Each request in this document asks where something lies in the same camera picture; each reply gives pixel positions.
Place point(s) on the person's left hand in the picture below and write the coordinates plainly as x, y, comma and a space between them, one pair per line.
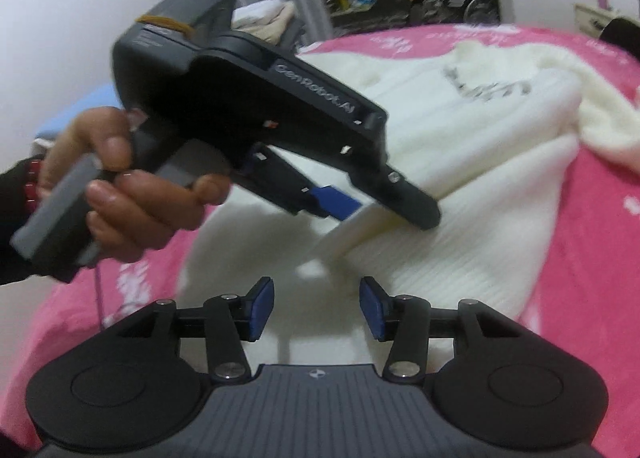
135, 213

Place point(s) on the blue cloth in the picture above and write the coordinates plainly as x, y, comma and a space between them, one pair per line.
75, 113

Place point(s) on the white knitted sweater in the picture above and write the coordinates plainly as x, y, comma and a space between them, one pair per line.
475, 163

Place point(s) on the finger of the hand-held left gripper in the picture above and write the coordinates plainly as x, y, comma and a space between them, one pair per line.
415, 208
335, 200

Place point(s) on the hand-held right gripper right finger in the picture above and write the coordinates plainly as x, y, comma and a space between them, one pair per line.
372, 308

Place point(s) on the cream nightstand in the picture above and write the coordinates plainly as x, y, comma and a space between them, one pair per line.
595, 20

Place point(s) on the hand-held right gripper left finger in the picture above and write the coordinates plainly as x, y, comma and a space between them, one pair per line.
262, 308

